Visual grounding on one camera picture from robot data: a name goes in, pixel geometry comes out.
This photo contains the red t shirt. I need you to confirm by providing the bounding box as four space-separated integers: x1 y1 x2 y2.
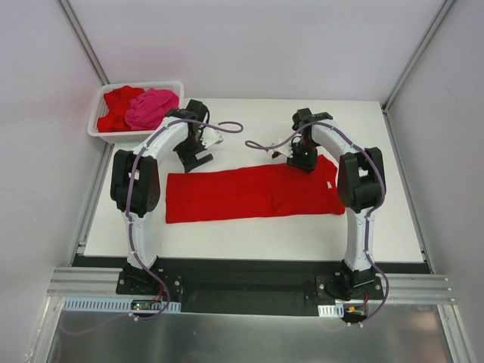
166 155 345 224
98 85 144 132

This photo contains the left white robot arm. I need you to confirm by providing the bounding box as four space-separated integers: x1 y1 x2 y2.
110 100 213 295

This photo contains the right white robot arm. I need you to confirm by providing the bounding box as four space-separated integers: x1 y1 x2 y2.
287 108 386 301

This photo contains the pink t shirt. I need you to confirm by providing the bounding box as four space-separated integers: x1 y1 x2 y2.
125 88 179 131

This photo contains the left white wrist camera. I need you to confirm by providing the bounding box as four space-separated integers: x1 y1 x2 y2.
201 129 223 149

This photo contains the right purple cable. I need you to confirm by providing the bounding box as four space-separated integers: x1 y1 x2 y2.
244 120 390 332

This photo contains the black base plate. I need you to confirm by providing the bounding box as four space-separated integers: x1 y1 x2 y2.
71 255 383 315

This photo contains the right white cable duct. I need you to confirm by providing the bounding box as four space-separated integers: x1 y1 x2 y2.
318 304 344 318

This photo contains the white cable duct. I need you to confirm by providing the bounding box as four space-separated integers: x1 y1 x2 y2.
63 297 182 314
318 304 344 318

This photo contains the left aluminium frame post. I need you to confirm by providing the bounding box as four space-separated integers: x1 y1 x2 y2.
56 0 110 85

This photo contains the aluminium frame post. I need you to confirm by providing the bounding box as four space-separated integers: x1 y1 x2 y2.
56 0 110 85
381 0 458 114

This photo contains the right aluminium frame post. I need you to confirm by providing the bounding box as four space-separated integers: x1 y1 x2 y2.
381 0 458 114

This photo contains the left white cable duct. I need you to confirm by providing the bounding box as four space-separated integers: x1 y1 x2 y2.
63 297 182 314

